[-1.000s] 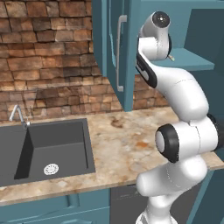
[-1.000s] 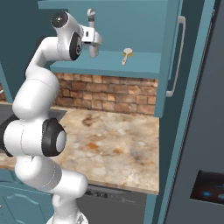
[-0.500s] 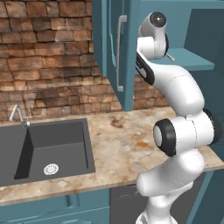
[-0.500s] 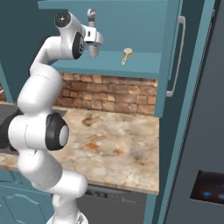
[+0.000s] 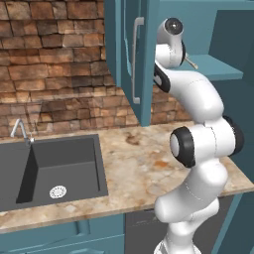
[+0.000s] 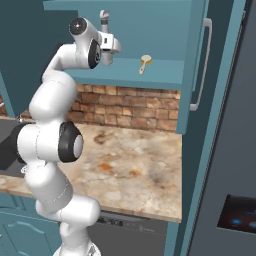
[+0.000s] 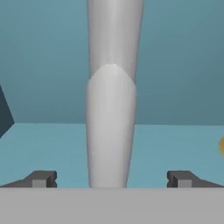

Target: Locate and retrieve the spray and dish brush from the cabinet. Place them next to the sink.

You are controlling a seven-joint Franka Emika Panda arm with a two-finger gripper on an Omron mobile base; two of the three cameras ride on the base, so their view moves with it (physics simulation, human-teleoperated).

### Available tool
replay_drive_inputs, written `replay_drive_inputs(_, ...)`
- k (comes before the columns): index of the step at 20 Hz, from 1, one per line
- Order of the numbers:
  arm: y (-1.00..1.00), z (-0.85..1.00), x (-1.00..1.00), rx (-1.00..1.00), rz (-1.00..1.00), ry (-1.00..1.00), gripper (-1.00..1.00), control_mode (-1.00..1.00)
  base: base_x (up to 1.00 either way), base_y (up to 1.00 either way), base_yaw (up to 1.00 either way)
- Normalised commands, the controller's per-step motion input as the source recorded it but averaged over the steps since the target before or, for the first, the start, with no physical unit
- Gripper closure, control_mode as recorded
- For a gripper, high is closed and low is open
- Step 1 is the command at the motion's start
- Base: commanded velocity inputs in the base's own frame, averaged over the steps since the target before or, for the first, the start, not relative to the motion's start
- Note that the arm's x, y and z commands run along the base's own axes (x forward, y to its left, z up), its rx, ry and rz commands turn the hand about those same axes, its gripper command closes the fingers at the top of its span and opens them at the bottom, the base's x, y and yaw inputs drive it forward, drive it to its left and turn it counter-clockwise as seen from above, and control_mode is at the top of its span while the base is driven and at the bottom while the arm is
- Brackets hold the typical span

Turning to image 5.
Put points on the dark grey sink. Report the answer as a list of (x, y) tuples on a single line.
[(63, 165)]

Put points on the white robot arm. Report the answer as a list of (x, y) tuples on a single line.
[(198, 99)]

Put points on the teal base cabinet panel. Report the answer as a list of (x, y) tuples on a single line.
[(236, 225)]

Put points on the grey dishwasher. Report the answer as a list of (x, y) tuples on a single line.
[(140, 231)]

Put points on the silver tap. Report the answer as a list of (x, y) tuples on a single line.
[(19, 125)]

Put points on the teal base cabinet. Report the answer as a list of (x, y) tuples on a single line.
[(66, 236)]

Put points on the teal wall cabinet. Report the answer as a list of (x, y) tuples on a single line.
[(198, 29)]

